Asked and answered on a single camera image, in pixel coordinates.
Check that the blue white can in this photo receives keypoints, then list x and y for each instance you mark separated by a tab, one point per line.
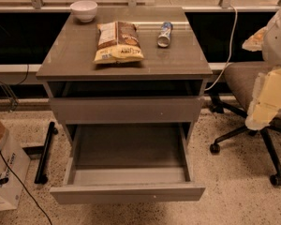
163	39

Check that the white ceramic bowl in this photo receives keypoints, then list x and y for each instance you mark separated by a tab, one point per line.
85	11

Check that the black metal bar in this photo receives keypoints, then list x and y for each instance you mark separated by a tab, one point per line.
41	177

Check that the white cardboard box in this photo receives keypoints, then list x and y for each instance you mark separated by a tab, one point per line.
14	164

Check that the brown yellow chip bag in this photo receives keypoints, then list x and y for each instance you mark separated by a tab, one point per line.
118	43

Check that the black office chair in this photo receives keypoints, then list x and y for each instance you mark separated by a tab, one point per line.
240	78

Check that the closed grey top drawer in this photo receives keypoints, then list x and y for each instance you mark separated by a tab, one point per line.
110	110

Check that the open grey middle drawer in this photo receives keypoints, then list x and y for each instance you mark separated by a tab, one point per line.
128	163

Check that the grey drawer cabinet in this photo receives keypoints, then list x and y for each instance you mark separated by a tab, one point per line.
178	71

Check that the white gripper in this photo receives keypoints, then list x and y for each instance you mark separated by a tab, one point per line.
278	42

